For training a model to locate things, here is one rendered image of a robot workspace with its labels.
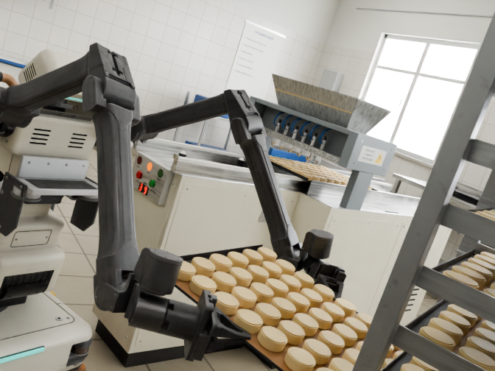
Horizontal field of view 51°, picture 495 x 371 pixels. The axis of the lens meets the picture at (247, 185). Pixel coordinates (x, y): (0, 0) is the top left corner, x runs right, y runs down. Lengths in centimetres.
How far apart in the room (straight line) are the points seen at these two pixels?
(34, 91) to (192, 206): 95
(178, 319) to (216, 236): 130
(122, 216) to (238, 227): 131
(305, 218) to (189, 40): 439
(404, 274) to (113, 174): 52
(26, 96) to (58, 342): 90
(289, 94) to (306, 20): 472
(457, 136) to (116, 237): 56
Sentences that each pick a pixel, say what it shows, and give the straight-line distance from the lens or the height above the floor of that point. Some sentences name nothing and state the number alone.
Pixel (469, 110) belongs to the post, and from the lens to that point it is 70.
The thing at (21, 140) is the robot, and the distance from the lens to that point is 150.
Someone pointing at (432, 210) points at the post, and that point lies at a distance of 70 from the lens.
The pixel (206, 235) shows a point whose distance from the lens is 210.
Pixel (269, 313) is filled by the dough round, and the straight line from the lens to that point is 98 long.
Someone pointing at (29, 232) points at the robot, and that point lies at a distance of 164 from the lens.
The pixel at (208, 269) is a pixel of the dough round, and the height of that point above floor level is 85.
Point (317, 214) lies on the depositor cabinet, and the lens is 233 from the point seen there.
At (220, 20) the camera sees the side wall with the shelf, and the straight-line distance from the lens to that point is 663.
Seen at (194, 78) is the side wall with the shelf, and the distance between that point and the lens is 655.
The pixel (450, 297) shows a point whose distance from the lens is 74.
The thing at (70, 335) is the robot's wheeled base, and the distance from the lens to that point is 188.
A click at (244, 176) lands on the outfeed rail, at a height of 87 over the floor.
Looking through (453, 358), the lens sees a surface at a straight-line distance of 76.
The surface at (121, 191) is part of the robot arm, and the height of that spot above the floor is 98.
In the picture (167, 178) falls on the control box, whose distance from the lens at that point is 195.
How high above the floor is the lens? 122
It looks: 10 degrees down
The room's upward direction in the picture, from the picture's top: 18 degrees clockwise
